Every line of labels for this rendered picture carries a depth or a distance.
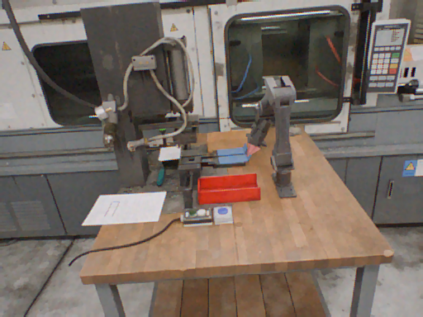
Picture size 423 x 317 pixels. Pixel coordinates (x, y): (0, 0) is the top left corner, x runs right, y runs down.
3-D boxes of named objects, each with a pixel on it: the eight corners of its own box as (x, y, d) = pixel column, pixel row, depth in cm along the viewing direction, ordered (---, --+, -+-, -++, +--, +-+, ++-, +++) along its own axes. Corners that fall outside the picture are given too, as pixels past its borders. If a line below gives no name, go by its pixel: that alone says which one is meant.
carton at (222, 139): (254, 150, 174) (254, 137, 170) (207, 154, 175) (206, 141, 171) (251, 141, 185) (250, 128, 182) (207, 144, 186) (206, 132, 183)
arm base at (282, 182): (279, 182, 126) (297, 180, 126) (270, 158, 144) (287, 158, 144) (279, 198, 130) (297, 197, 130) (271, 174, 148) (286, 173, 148)
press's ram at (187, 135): (200, 149, 137) (192, 78, 124) (139, 153, 138) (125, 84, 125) (201, 133, 153) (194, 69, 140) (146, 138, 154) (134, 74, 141)
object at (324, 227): (361, 415, 138) (396, 253, 99) (132, 428, 141) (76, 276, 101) (297, 239, 239) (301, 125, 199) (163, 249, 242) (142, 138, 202)
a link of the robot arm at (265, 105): (254, 106, 153) (267, 72, 124) (272, 104, 154) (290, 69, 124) (259, 130, 150) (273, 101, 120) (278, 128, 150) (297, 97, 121)
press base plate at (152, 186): (232, 214, 128) (231, 208, 127) (106, 224, 130) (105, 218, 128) (225, 147, 187) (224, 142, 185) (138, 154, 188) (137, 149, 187)
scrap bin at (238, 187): (260, 200, 130) (260, 187, 128) (198, 205, 131) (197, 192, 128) (257, 185, 141) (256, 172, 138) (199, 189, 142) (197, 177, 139)
